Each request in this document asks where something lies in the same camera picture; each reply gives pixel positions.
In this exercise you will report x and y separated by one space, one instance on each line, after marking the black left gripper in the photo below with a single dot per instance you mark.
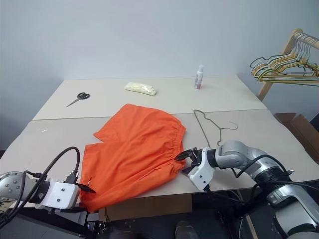
83 217

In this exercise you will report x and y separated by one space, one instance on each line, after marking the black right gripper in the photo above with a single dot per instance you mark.
195 158

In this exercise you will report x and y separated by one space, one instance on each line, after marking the orange shorts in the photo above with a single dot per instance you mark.
134 154

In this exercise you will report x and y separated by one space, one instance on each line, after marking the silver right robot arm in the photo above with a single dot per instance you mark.
236 154

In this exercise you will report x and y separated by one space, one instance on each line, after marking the dark rounded shape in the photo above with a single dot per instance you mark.
185 230

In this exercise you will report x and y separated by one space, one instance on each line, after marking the white spray bottle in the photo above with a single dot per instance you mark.
199 77

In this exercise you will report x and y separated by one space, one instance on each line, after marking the pale yellow plastic bag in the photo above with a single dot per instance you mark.
140 88

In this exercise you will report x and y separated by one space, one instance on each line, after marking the wooden clothes rack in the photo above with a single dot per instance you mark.
265 88

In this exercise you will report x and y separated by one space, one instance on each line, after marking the open brown cardboard box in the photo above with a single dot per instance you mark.
301 129

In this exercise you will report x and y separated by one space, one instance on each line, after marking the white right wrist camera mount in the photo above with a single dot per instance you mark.
203 174

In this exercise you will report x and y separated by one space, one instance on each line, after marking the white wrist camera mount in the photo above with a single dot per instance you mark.
203 174
61 194

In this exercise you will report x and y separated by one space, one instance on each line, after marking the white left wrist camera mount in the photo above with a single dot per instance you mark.
61 194

